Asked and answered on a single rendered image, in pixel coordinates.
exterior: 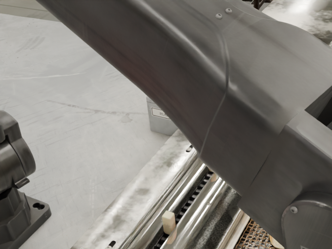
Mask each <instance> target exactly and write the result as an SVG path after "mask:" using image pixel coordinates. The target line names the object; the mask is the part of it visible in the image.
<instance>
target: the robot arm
mask: <svg viewBox="0 0 332 249"><path fill-rule="evenodd" d="M36 1H37V2H38V3H39V4H40V5H42V6H43V7H44V8H45V9H46V10H47V11H49V12H50V13H51V14H52V15H53V16H55V17H56V18H57V19H58V20H59V21H60V22H62V23H63V24H64V25H65V26H66V27H67V28H69V29H70V30H71V31H72V32H73V33H74V34H76V35H77V36H78V37H79V38H80V39H82V40H83V41H84V42H85V43H86V44H87V45H89V46H90V47H91V48H92V49H93V50H95V51H96V52H97V53H98V54H99V55H100V56H102V57H103V58H104V59H105V60H106V61H107V62H109V63H110V64H111V65H112V66H113V67H114V68H116V69H117V70H118V71H119V72H120V73H121V74H123V75H124V76H125V77H126V78H127V79H129V80H130V81H131V82H132V83H133V84H134V85H136V86H137V87H138V88H139V89H140V90H141V91H142V92H144V93H145V94H146V95H147V96H148V97H149V98H150V99H151V100H152V101H153V102H154V103H155V104H156V105H157V106H158V107H159V108H160V109H161V110H162V111H163V112H164V113H165V114H166V115H167V116H168V117H169V118H170V119H171V121H172V122H173V123H174V124H175V125H176V126H177V127H178V129H179V130H180V131H181V132H182V133H183V134H184V136H185V137H186V138H187V140H188V141H189V142H190V143H191V145H192V146H193V147H194V148H195V150H196V152H197V156H198V158H199V159H200V160H201V162H203V163H204V164H205V165H206V166H207V167H208V168H209V169H210V170H212V171H213V172H214V173H215V174H216V175H217V176H219V177H220V178H221V179H222V180H223V181H224V182H225V183H227V184H228V185H229V186H230V187H231V188H232V189H233V190H235V191H236V192H237V193H238V194H239V195H240V196H241V199H240V200H239V202H238V204H237V206H238V207H239V208H240V209H241V210H242V211H243V212H244V213H246V214H247V215H248V216H249V217H250V218H251V219H252V220H253V221H255V222H256V223H257V224H258V225H259V226H260V227H261V228H262V229H264V230H265V231H266V232H267V233H268V234H269V235H270V236H271V237H273V238H274V239H275V240H276V241H277V242H278V243H279V244H281V245H282V246H283V247H284V249H332V47H330V46H329V45H327V44H326V43H324V42H323V41H321V40H320V39H318V38H317V37H315V36H314V35H312V34H311V33H309V32H307V31H306V30H304V29H302V28H299V27H297V26H295V25H292V24H289V23H286V22H281V21H278V20H276V19H274V18H272V17H270V16H268V15H267V14H265V13H263V12H261V11H259V10H257V9H256V8H254V7H252V6H250V5H249V4H247V3H245V2H244V1H242V0H36ZM35 171H36V163H35V160H34V157H33V154H32V152H31V150H30V148H29V147H28V145H27V143H26V142H25V140H24V139H23V137H22V135H21V131H20V127H19V124H18V121H17V120H16V119H15V118H14V117H13V116H11V115H10V114H9V113H7V112H6V111H4V110H0V249H19V248H20V247H21V246H22V245H23V244H24V243H25V242H26V241H27V240H28V239H29V238H30V237H31V236H32V235H33V234H34V233H35V232H36V231H37V230H38V229H39V228H40V227H41V226H42V225H43V224H44V223H45V222H46V221H47V220H48V219H49V218H50V217H51V214H52V213H51V210H50V207H49V204H47V203H44V202H42V201H39V200H37V199H34V198H32V197H29V196H26V195H25V193H24V192H20V191H19V190H17V189H20V188H21V187H23V186H24V185H26V184H28V183H29V182H30V180H29V179H28V178H27V177H28V176H29V175H31V174H33V173H34V172H35Z"/></svg>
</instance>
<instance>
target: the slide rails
mask: <svg viewBox="0 0 332 249"><path fill-rule="evenodd" d="M206 168H207V166H206V165H205V164H204V163H203V162H201V160H200V159H199V158H197V159H196V160H195V162H194V163H193V164H192V166H191V167H190V168H189V169H188V171H187V172H186V173H185V175H184V176H183V177H182V178H181V180H180V181H179V182H178V184H177V185H176V186H175V188H174V189H173V190H172V191H171V193H170V194H169V195H168V197H167V198H166V199H165V200H164V202H163V203H162V204H161V206H160V207H159V208H158V209H157V211H156V212H155V213H154V215H153V216H152V217H151V218H150V220H149V221H148V222H147V224H146V225H145V226H144V227H143V229H142V230H141V231H140V233H139V234H138V235H137V236H136V238H135V239H134V240H133V242H132V243H131V244H130V246H129V247H128V248H127V249H147V247H148V246H149V245H150V243H151V242H152V241H153V239H154V238H155V237H156V236H157V234H158V233H159V231H160V230H161V229H162V227H163V220H162V215H163V214H164V213H165V211H170V212H174V211H175V210H176V208H177V207H178V206H179V204H180V203H181V202H182V200H183V199H184V197H185V196H186V195H187V193H188V192H189V191H190V189H191V188H192V187H193V185H194V184H195V183H196V181H197V180H198V178H199V177H200V176H201V174H202V173H203V172H204V170H205V169H206ZM220 180H221V178H220V177H219V176H217V175H216V174H215V173H213V174H212V176H211V177H210V179H209V180H208V182H207V183H206V184H205V186H204V187H203V189H202V190H201V191H200V193H199V194H198V195H197V197H196V198H195V200H194V201H193V202H192V204H191V205H190V207H189V208H188V210H187V211H186V212H185V214H184V215H183V217H182V218H181V220H180V221H179V222H178V224H177V225H176V227H175V228H174V230H173V231H172V232H171V234H170V235H169V237H168V238H167V239H166V241H165V242H164V244H163V245H162V246H161V248H160V249H174V248H175V246H176V245H177V243H178V242H179V240H180V239H181V238H182V236H183V235H184V233H185V232H186V230H187V229H188V227H189V226H190V224H191V223H192V221H193V220H194V218H195V217H196V215H197V214H198V212H199V211H200V210H201V208H202V207H203V205H204V204H205V202H206V201H207V199H208V198H209V196H210V195H211V193H212V192H213V190H214V189H215V187H216V186H217V184H218V183H219V182H220Z"/></svg>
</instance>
